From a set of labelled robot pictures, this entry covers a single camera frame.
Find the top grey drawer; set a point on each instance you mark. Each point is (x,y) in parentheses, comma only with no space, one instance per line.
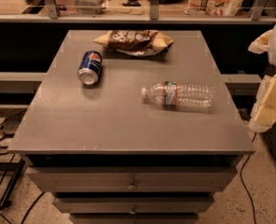
(145,179)

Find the grey drawer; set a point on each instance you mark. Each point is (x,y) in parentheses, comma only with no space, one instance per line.
(145,179)
(135,219)
(133,205)

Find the bottom grey drawer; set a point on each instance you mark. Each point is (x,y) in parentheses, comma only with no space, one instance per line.
(135,219)

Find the clear plastic water bottle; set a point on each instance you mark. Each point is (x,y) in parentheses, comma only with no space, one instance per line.
(171,93)

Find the grey box on floor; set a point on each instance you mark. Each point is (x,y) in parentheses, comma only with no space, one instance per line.
(11,124)

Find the colourful printed snack bag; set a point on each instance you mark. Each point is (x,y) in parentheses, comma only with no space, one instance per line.
(213,7)

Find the black metal floor stand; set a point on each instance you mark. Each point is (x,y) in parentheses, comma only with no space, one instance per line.
(15,168)

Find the blue Pepsi soda can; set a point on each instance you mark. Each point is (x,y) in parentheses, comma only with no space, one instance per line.
(90,67)

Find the brown yellow chip bag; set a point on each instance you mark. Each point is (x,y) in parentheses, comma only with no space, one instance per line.
(140,43)

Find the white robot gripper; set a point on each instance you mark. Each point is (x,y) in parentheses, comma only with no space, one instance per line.
(264,115)

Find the grey drawer cabinet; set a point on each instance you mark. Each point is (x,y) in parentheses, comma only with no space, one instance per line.
(110,125)

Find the grey metal railing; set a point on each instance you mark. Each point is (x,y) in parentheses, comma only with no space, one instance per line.
(130,11)

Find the middle grey drawer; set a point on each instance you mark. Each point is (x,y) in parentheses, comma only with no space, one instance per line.
(133,205)

